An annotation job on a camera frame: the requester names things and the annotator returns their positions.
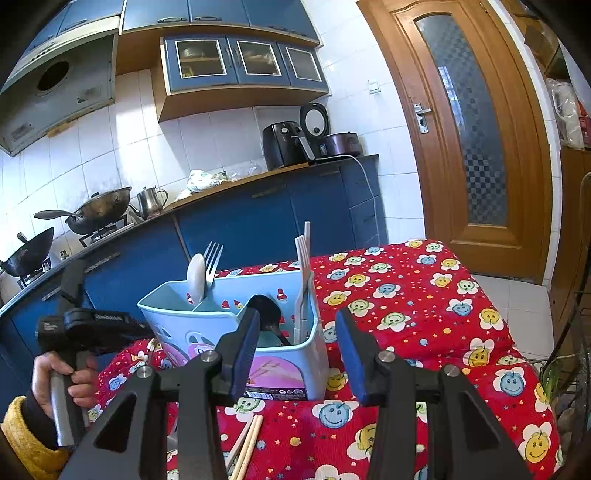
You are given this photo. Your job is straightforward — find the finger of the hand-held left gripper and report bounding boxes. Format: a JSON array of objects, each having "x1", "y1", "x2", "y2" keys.
[{"x1": 60, "y1": 258, "x2": 88, "y2": 315}]

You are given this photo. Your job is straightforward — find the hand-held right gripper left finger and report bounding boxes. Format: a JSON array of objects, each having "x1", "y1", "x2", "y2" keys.
[{"x1": 58, "y1": 307, "x2": 262, "y2": 480}]

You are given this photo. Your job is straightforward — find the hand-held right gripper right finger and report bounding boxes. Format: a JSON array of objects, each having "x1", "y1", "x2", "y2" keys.
[{"x1": 335, "y1": 307, "x2": 527, "y2": 480}]

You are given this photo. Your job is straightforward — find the black plastic spoon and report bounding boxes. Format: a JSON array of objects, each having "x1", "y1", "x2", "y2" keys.
[{"x1": 247, "y1": 294, "x2": 293, "y2": 347}]

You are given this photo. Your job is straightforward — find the light blue utensil box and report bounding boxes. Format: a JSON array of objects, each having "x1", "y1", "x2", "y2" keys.
[{"x1": 137, "y1": 270, "x2": 331, "y2": 402}]

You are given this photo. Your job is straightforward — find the white plastic spoon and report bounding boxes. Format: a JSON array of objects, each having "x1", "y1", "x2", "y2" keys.
[{"x1": 186, "y1": 253, "x2": 207, "y2": 305}]

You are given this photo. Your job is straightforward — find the pale plastic fork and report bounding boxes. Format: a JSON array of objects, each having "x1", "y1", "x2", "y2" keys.
[{"x1": 293, "y1": 235, "x2": 312, "y2": 344}]

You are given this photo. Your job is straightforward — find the metal fork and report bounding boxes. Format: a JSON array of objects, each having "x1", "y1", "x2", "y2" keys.
[{"x1": 202, "y1": 241, "x2": 225, "y2": 296}]

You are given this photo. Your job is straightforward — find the tan chopstick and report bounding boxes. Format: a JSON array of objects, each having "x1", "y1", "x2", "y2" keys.
[
  {"x1": 231, "y1": 415, "x2": 265, "y2": 480},
  {"x1": 224, "y1": 414, "x2": 259, "y2": 472}
]

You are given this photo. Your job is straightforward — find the person's left forearm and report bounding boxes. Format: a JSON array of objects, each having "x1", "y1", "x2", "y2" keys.
[{"x1": 0, "y1": 394, "x2": 70, "y2": 480}]

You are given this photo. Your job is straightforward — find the person's left hand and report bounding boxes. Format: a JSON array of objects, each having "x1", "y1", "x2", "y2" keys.
[{"x1": 32, "y1": 353, "x2": 100, "y2": 421}]

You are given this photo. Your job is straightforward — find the gas stove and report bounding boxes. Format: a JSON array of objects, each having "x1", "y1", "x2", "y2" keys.
[{"x1": 76, "y1": 215, "x2": 139, "y2": 247}]

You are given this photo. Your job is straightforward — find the black wok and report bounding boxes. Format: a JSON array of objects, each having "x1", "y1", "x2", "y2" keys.
[{"x1": 0, "y1": 226, "x2": 55, "y2": 278}]

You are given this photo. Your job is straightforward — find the red smiley flower tablecloth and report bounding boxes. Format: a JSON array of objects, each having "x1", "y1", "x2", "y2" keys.
[{"x1": 85, "y1": 239, "x2": 561, "y2": 480}]

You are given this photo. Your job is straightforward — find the large metal wok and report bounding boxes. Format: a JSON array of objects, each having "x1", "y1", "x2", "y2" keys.
[{"x1": 33, "y1": 186, "x2": 133, "y2": 235}]

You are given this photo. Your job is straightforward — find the metal kettle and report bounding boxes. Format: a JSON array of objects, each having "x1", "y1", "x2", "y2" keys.
[{"x1": 137, "y1": 186, "x2": 169, "y2": 220}]

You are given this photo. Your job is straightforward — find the blue kitchen counter cabinets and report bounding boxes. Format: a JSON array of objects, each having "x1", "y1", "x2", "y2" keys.
[{"x1": 0, "y1": 154, "x2": 384, "y2": 398}]

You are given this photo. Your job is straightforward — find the patterned cloth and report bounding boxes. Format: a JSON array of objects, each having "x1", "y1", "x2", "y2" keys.
[{"x1": 185, "y1": 169, "x2": 218, "y2": 192}]

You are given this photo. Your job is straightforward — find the wooden door with glass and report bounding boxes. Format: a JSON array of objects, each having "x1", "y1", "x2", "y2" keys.
[{"x1": 355, "y1": 0, "x2": 561, "y2": 284}]

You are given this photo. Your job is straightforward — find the grey range hood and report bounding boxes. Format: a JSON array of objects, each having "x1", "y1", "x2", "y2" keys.
[{"x1": 0, "y1": 28, "x2": 120, "y2": 158}]

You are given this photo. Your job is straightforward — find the green onions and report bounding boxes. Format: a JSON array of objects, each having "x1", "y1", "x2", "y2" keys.
[{"x1": 538, "y1": 355, "x2": 568, "y2": 407}]

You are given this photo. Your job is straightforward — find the black air fryer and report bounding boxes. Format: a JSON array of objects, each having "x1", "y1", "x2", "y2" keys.
[{"x1": 262, "y1": 121, "x2": 315, "y2": 171}]

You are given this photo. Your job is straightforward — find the brown slow cooker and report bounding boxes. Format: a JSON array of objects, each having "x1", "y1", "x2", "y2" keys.
[{"x1": 323, "y1": 131, "x2": 362, "y2": 158}]

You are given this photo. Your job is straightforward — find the black rice cooker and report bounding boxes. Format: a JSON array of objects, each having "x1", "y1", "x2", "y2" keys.
[{"x1": 299, "y1": 102, "x2": 329, "y2": 160}]

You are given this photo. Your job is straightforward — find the blue upper cabinets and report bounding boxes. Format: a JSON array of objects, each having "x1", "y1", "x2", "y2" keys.
[{"x1": 28, "y1": 0, "x2": 321, "y2": 47}]

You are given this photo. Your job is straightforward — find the white plastic packet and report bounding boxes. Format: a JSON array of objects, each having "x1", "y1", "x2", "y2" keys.
[{"x1": 545, "y1": 78, "x2": 585, "y2": 148}]

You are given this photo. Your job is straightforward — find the white power cable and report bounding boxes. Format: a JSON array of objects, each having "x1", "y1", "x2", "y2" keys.
[{"x1": 337, "y1": 154, "x2": 389, "y2": 245}]

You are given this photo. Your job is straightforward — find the metal door handle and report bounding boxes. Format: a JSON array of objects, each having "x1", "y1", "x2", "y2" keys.
[{"x1": 413, "y1": 102, "x2": 432, "y2": 134}]

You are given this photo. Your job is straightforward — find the glass door wall cabinet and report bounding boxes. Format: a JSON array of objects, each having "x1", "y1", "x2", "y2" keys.
[{"x1": 152, "y1": 36, "x2": 331, "y2": 123}]

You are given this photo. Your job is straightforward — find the black wire rack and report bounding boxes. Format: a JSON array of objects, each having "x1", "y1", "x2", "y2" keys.
[{"x1": 531, "y1": 171, "x2": 591, "y2": 462}]

